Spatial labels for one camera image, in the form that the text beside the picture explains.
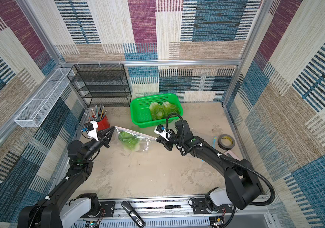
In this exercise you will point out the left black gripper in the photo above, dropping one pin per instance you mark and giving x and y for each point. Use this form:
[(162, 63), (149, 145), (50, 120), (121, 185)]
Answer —
[(105, 138)]

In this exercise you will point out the pink-zip clear bag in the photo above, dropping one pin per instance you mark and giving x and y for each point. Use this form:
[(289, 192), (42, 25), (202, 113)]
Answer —
[(146, 141)]

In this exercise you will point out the blue-zip clear bag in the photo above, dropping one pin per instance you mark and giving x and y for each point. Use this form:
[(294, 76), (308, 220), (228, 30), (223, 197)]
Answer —
[(214, 142)]

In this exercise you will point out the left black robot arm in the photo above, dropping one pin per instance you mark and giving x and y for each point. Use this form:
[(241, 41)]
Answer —
[(55, 210)]

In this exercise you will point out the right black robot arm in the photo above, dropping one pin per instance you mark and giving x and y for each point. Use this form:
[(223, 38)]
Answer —
[(243, 185)]

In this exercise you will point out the red pencil cup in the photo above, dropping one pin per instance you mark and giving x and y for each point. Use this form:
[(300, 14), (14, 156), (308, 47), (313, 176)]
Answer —
[(103, 124)]

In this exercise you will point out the coloured pencils bundle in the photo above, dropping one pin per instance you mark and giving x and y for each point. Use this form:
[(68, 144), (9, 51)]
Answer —
[(96, 113)]

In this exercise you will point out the green plastic basket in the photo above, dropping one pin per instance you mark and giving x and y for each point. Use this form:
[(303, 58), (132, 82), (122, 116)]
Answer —
[(140, 109)]

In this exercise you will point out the black tape roll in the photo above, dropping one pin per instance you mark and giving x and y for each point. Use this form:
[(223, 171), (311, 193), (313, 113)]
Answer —
[(226, 142)]

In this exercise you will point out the pink calculator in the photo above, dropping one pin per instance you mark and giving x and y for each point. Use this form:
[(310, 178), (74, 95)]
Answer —
[(231, 154)]

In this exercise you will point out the black handheld device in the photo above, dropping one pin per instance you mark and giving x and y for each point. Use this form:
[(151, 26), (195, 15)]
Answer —
[(133, 214)]

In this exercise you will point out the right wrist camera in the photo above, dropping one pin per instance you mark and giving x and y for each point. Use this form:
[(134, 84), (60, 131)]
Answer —
[(163, 132)]

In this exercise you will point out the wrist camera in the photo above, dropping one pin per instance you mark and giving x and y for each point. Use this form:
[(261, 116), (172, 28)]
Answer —
[(91, 129), (163, 132)]

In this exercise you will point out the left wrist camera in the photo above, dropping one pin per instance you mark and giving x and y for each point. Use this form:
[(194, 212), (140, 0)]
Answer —
[(91, 129)]

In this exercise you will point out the black wire shelf rack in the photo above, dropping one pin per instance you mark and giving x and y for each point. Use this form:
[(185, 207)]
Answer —
[(101, 84)]

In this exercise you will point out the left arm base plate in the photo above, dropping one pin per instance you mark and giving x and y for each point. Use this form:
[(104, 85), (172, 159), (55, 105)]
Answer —
[(106, 209)]

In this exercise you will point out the white wire wall basket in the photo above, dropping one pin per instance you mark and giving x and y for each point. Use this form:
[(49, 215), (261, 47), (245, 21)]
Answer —
[(38, 108)]

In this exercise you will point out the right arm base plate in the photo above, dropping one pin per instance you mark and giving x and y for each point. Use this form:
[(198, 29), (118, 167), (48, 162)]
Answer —
[(200, 206)]

